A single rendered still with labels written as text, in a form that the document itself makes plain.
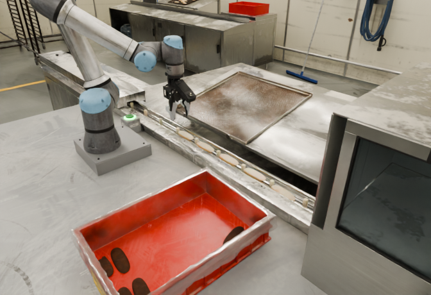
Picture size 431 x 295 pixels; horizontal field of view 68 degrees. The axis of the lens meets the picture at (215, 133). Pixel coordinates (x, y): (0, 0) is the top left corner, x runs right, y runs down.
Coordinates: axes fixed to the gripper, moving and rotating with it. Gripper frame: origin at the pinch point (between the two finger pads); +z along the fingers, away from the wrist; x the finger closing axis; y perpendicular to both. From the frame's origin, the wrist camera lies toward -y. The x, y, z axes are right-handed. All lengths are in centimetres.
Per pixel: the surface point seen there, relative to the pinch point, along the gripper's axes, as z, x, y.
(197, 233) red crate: 11, 33, -50
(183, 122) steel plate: 12.0, -11.9, 14.3
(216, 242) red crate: 11, 32, -57
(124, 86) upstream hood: 2, -4, 59
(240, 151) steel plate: 12.0, -12.3, -25.8
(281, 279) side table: 12, 28, -77
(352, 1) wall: -12, -371, 101
